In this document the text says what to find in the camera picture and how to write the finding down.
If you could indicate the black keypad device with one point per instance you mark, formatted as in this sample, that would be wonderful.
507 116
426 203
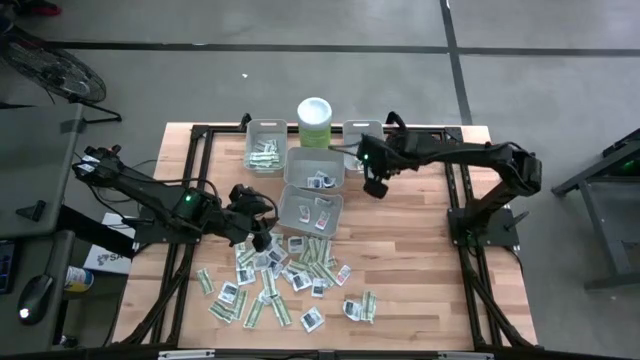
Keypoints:
6 267

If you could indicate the black computer mouse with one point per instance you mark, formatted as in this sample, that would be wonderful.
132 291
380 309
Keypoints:
36 297

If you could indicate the wide grey plastic bin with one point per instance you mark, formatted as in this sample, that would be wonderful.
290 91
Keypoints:
290 207
305 165

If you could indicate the grey plastic bin with slots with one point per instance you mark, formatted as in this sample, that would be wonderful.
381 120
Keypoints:
351 131
265 129

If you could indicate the black wedge-shaped object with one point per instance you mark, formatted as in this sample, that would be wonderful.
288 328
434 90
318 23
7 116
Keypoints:
34 210

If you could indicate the dark grey metal cart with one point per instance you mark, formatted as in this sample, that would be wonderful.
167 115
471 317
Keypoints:
602 235

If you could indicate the white and yellow can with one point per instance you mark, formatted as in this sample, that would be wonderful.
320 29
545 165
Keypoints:
79 279

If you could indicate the small red and white packet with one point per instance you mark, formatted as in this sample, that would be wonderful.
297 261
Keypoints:
304 214
343 275
323 220

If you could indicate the green wipes canister white lid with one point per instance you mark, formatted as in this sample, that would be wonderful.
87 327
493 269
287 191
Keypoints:
314 112

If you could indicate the grey side table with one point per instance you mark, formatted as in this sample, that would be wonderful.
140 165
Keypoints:
30 150

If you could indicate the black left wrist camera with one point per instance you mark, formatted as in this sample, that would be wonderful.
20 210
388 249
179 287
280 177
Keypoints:
262 242

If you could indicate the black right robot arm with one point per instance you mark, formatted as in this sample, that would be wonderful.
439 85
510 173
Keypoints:
475 150

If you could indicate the black floor fan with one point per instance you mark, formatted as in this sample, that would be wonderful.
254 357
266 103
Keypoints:
55 70

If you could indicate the white antiseptic towelette packet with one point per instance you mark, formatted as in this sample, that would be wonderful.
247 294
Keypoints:
328 182
245 276
312 320
277 256
296 244
261 261
265 298
358 163
320 175
287 273
352 310
318 288
315 182
228 292
301 281

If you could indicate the black diagonal bar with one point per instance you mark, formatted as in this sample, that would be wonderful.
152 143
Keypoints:
95 232

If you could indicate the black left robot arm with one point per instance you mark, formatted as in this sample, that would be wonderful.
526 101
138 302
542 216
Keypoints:
150 192

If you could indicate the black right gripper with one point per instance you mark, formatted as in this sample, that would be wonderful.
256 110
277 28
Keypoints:
382 155

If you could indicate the white printed cardboard box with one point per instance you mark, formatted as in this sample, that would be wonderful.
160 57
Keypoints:
112 260

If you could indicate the red and black object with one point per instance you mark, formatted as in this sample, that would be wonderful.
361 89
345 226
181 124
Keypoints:
47 8

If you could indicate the silver mounting bracket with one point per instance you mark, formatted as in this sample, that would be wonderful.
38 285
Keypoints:
185 354
465 356

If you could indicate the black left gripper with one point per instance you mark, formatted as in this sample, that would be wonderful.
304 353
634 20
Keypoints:
250 210

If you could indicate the grey desk top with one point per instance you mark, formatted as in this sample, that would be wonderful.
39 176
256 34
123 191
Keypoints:
35 255

